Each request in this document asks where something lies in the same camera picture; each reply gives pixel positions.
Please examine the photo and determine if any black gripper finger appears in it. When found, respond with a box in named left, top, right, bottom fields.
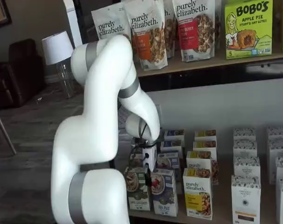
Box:
left=145, top=164, right=152, bottom=187

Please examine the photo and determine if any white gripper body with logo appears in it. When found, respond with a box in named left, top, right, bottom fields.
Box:
left=142, top=144, right=158, bottom=172

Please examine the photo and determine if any blue and white cereal box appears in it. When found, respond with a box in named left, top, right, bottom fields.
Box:
left=150, top=168, right=179, bottom=217
left=160, top=140, right=185, bottom=154
left=163, top=129, right=186, bottom=143
left=156, top=151, right=183, bottom=196

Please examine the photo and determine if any green and white cereal box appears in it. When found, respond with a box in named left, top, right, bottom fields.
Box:
left=124, top=167, right=151, bottom=211
left=128, top=153, right=145, bottom=169

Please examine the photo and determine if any yellow and white granola box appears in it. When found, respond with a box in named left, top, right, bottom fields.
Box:
left=182, top=168, right=214, bottom=221
left=194, top=129, right=217, bottom=143
left=186, top=151, right=219, bottom=186
left=193, top=140, right=218, bottom=161

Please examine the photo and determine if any black metal shelf unit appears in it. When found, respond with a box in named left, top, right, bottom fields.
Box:
left=72, top=0, right=283, bottom=224

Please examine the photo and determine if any green Bobo's apple pie box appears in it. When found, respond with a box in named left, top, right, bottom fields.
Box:
left=224, top=0, right=274, bottom=60

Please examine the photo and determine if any orange label granola bag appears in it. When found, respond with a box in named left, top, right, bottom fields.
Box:
left=122, top=0, right=168, bottom=70

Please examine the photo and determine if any white granola bag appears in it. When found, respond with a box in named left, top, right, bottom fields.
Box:
left=163, top=0, right=179, bottom=59

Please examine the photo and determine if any red label granola bag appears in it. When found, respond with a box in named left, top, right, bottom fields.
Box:
left=172, top=0, right=216, bottom=63

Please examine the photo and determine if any blue label granola bag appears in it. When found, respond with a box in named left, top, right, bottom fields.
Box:
left=91, top=6, right=132, bottom=46

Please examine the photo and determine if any white shade glass lamp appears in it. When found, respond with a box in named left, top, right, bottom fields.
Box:
left=41, top=31, right=76, bottom=99

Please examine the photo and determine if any dark brown leather armchair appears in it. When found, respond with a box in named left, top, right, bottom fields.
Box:
left=0, top=39, right=48, bottom=109

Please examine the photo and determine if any stool with wooden legs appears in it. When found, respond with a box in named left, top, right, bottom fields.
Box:
left=0, top=102, right=17, bottom=156

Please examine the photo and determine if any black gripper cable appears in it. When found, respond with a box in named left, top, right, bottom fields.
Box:
left=129, top=121, right=149, bottom=168

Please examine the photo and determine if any dark framed wall picture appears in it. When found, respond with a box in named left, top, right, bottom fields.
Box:
left=0, top=0, right=13, bottom=30

